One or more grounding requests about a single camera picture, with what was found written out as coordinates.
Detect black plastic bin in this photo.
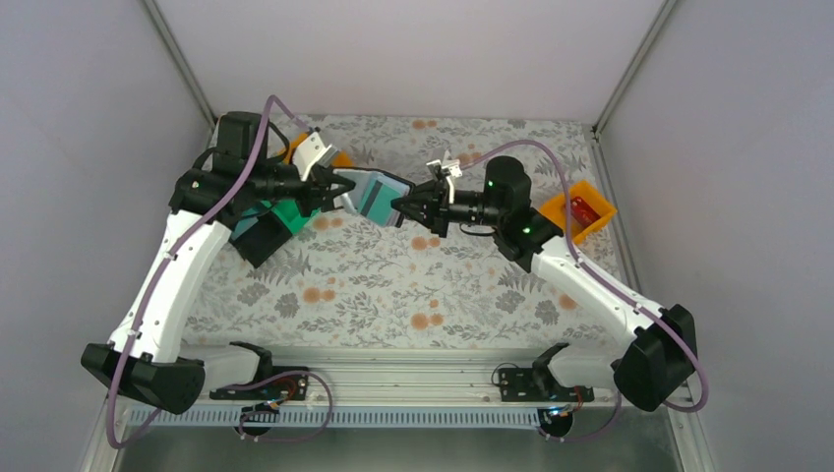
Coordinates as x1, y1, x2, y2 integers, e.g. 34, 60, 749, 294
230, 212, 292, 268

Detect green plastic bin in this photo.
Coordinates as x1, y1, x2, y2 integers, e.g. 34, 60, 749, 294
230, 200, 317, 240

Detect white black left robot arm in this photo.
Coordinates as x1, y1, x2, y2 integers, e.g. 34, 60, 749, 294
81, 111, 353, 414

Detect orange plastic bin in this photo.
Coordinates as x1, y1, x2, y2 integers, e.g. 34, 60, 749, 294
539, 180, 618, 245
281, 133, 355, 168

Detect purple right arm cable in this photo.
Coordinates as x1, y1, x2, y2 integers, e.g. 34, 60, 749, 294
458, 139, 710, 414

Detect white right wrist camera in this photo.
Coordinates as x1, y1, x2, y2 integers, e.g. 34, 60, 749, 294
426, 148, 462, 205

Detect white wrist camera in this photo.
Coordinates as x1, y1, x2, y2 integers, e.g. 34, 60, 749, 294
426, 148, 462, 205
292, 131, 339, 181

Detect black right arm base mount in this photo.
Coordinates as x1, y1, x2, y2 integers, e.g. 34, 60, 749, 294
491, 363, 595, 403

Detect red cards in bin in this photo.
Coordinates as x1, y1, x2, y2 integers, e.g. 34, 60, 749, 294
570, 197, 600, 228

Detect floral patterned table mat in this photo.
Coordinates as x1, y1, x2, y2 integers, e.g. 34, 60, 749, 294
183, 115, 613, 350

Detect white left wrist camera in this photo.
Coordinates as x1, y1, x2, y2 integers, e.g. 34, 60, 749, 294
292, 131, 339, 181

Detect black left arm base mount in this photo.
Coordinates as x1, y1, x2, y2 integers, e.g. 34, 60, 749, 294
208, 366, 310, 403

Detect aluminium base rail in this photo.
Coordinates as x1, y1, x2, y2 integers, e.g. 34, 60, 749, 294
107, 348, 692, 432

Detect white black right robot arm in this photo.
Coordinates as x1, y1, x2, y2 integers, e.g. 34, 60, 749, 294
312, 155, 706, 411

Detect black leather card holder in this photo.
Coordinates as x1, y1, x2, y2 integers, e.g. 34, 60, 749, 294
334, 167, 415, 227

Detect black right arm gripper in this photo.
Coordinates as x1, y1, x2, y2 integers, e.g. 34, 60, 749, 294
391, 179, 505, 238

